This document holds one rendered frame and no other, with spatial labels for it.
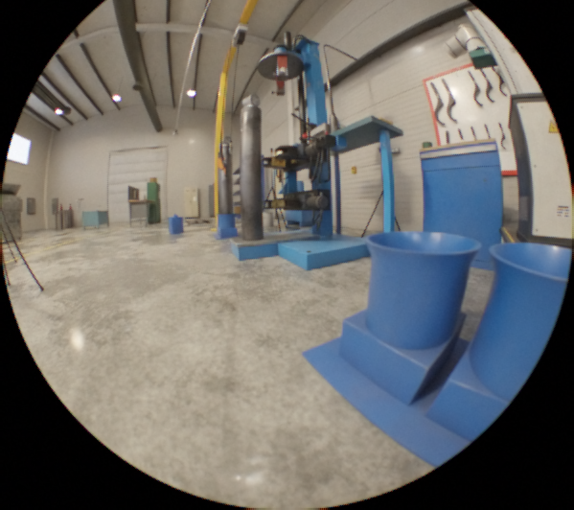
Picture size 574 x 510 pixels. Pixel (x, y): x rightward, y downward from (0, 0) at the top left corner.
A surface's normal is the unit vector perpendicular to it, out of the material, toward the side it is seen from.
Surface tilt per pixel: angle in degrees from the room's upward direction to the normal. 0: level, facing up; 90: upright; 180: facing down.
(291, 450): 0
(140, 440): 0
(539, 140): 90
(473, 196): 90
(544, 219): 90
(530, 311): 90
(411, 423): 0
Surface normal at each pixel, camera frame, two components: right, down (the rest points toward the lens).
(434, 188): -0.90, 0.06
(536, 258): -0.78, -0.40
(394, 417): -0.03, -1.00
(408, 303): -0.71, 0.07
